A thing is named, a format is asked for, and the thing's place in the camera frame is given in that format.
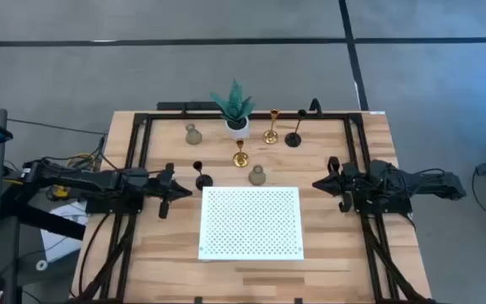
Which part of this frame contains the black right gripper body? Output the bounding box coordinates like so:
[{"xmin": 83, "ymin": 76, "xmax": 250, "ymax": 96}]
[{"xmin": 329, "ymin": 156, "xmax": 360, "ymax": 214}]

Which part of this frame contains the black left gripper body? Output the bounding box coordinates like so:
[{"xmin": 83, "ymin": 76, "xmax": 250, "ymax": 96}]
[{"xmin": 149, "ymin": 163, "xmax": 181, "ymax": 220}]

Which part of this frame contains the short black candlestick holder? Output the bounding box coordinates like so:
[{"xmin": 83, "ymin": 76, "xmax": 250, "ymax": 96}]
[{"xmin": 192, "ymin": 160, "xmax": 214, "ymax": 191}]

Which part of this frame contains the grey-green vase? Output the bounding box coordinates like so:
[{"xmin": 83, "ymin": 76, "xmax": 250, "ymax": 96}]
[{"xmin": 185, "ymin": 122, "xmax": 203, "ymax": 146}]

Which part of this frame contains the tall black candlestick holder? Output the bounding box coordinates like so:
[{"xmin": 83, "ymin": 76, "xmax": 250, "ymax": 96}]
[{"xmin": 283, "ymin": 108, "xmax": 308, "ymax": 149}]

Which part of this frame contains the short gold candlestick holder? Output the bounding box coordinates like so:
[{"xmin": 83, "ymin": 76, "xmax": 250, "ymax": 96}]
[{"xmin": 232, "ymin": 138, "xmax": 251, "ymax": 168}]

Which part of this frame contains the tall gold candlestick holder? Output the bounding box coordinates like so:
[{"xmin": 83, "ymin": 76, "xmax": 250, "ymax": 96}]
[{"xmin": 262, "ymin": 107, "xmax": 281, "ymax": 145}]

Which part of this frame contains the olive round vase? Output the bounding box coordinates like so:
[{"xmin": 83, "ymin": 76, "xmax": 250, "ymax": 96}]
[{"xmin": 248, "ymin": 164, "xmax": 267, "ymax": 187}]

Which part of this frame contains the white perforated metal shelf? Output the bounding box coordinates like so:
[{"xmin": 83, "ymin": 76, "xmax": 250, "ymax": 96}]
[{"xmin": 197, "ymin": 186, "xmax": 305, "ymax": 262}]

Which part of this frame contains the green plant in white pot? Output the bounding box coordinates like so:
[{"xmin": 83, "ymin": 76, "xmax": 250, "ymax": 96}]
[{"xmin": 208, "ymin": 79, "xmax": 257, "ymax": 141}]

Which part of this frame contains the yellow clamp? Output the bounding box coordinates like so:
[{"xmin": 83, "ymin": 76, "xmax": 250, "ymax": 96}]
[{"xmin": 51, "ymin": 184, "xmax": 71, "ymax": 199}]

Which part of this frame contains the white paper sheet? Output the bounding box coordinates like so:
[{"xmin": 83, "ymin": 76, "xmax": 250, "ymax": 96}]
[{"xmin": 40, "ymin": 201, "xmax": 89, "ymax": 263}]

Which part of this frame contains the black desk frame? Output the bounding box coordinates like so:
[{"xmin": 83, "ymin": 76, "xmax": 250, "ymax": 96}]
[{"xmin": 0, "ymin": 185, "xmax": 87, "ymax": 241}]

